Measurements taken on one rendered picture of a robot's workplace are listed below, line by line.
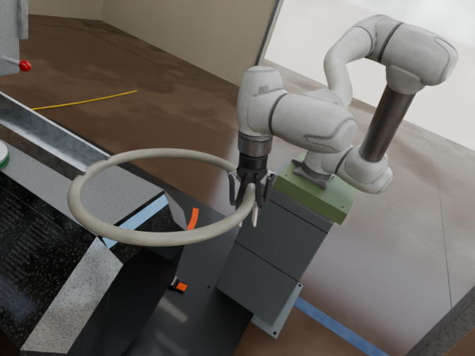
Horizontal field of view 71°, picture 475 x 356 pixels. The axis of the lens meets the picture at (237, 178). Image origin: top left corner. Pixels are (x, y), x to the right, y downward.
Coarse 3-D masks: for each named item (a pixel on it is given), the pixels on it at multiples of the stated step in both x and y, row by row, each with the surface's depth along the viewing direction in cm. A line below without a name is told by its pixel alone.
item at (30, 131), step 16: (0, 96) 99; (0, 112) 99; (16, 112) 100; (32, 112) 98; (0, 128) 89; (16, 128) 97; (32, 128) 100; (48, 128) 99; (16, 144) 90; (32, 144) 89; (48, 144) 97; (64, 144) 100; (80, 144) 99; (48, 160) 90; (64, 160) 89; (80, 160) 98; (96, 160) 100; (64, 176) 91
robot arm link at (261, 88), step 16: (256, 80) 73; (272, 80) 74; (240, 96) 77; (256, 96) 74; (272, 96) 73; (240, 112) 78; (256, 112) 75; (272, 112) 72; (240, 128) 81; (256, 128) 77
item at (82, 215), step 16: (112, 160) 100; (128, 160) 105; (208, 160) 109; (224, 160) 106; (80, 176) 89; (80, 192) 84; (80, 208) 76; (240, 208) 82; (96, 224) 72; (224, 224) 76; (128, 240) 70; (144, 240) 69; (160, 240) 70; (176, 240) 70; (192, 240) 72
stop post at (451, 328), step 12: (468, 300) 149; (456, 312) 153; (468, 312) 148; (444, 324) 158; (456, 324) 152; (468, 324) 150; (432, 336) 162; (444, 336) 157; (456, 336) 154; (420, 348) 167; (432, 348) 162; (444, 348) 159
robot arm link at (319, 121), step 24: (336, 48) 95; (360, 48) 99; (336, 72) 84; (288, 96) 72; (312, 96) 70; (336, 96) 71; (288, 120) 69; (312, 120) 66; (336, 120) 65; (312, 144) 68; (336, 144) 66
